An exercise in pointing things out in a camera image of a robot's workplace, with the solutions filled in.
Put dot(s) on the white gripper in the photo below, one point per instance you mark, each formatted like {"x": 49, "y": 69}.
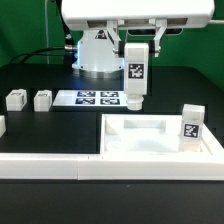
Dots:
{"x": 136, "y": 14}

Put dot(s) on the white square table top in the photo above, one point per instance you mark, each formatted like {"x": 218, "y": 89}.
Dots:
{"x": 149, "y": 134}

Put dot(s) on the white marker sheet with tags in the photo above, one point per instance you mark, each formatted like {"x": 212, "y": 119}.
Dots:
{"x": 90, "y": 98}

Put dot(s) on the white U-shaped fence frame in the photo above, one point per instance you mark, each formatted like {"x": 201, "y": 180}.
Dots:
{"x": 109, "y": 166}

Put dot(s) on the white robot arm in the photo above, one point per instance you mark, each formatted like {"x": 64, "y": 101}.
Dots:
{"x": 95, "y": 51}

